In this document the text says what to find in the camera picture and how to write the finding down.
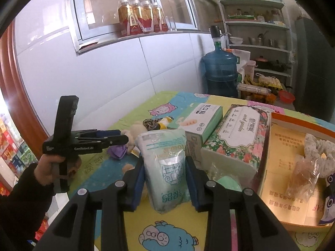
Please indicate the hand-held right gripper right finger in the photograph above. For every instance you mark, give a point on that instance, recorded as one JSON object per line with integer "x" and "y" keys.
{"x": 192, "y": 196}

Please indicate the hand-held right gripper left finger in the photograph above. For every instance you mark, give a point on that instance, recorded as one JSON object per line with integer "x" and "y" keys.
{"x": 136, "y": 201}

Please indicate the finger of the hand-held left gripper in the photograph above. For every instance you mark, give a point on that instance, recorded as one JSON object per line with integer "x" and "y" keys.
{"x": 119, "y": 140}
{"x": 112, "y": 132}

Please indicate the purple scrunchie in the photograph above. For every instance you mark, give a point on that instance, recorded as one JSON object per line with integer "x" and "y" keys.
{"x": 117, "y": 152}

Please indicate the beige plush toy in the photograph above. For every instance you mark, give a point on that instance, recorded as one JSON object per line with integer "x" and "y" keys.
{"x": 136, "y": 133}

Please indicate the leopard print scrunchie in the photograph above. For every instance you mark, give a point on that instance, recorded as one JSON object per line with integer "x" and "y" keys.
{"x": 150, "y": 124}

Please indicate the mint green soft sponge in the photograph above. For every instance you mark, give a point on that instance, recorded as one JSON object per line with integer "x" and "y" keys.
{"x": 227, "y": 184}

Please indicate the mint white tissue pack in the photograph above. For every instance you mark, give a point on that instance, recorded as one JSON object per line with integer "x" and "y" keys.
{"x": 165, "y": 162}

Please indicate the orange cardboard box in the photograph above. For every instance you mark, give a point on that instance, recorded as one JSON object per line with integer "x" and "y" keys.
{"x": 282, "y": 146}

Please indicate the clear plastic bag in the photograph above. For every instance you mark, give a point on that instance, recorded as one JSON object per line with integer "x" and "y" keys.
{"x": 301, "y": 177}

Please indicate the white dotted scrunchie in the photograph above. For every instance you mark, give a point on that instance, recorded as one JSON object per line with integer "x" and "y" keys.
{"x": 314, "y": 143}

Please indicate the panda print tissue pack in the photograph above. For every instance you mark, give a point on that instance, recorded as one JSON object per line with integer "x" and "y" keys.
{"x": 328, "y": 204}

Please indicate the person's left forearm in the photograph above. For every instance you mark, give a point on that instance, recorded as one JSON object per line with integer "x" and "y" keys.
{"x": 23, "y": 201}

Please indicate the person's left hand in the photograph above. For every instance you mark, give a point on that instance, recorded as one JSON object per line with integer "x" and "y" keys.
{"x": 45, "y": 170}

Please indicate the shelf of colourful packets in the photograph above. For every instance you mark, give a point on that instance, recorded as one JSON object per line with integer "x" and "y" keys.
{"x": 13, "y": 149}

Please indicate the floral tissue pack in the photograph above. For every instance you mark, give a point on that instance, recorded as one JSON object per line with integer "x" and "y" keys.
{"x": 235, "y": 136}

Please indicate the white green mask box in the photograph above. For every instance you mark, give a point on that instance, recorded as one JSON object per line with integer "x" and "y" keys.
{"x": 201, "y": 117}

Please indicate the aluminium sliding window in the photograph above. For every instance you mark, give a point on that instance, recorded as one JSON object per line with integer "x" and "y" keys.
{"x": 76, "y": 18}

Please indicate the clear drinking glass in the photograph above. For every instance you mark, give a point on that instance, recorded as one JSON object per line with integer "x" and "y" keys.
{"x": 170, "y": 24}

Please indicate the long noodle pack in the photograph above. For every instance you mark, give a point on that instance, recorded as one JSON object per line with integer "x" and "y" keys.
{"x": 252, "y": 88}

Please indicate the blue water jug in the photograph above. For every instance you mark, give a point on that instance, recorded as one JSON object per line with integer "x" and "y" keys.
{"x": 219, "y": 68}

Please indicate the bunch of bananas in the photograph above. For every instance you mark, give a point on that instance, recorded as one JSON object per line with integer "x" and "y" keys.
{"x": 250, "y": 80}

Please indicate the red basket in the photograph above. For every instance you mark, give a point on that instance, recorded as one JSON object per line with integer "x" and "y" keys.
{"x": 286, "y": 96}

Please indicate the bag of eggs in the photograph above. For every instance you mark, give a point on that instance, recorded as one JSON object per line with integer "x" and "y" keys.
{"x": 269, "y": 82}

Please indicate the pale pink bin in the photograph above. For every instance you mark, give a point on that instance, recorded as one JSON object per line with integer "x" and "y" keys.
{"x": 251, "y": 69}

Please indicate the black water pump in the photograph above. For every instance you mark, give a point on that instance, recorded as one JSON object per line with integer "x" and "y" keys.
{"x": 215, "y": 31}

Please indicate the white green bag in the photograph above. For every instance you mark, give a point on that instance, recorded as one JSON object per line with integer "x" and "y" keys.
{"x": 239, "y": 55}

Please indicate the red lidded clay pot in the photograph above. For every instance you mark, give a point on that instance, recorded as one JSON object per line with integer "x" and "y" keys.
{"x": 261, "y": 62}

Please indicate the white bowl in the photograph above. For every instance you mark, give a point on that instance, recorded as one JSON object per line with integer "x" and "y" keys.
{"x": 236, "y": 40}

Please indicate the black wok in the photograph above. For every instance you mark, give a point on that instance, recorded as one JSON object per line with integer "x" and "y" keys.
{"x": 278, "y": 66}

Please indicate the steel bowl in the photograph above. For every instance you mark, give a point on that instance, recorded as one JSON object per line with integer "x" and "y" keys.
{"x": 255, "y": 41}

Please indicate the dark refrigerator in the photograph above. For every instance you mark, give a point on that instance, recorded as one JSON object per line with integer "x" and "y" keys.
{"x": 314, "y": 70}

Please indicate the white metal shelf rack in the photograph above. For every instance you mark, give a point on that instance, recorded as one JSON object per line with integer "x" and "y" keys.
{"x": 248, "y": 2}

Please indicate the brown wooden door frame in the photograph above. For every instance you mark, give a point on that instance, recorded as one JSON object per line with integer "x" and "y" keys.
{"x": 13, "y": 91}

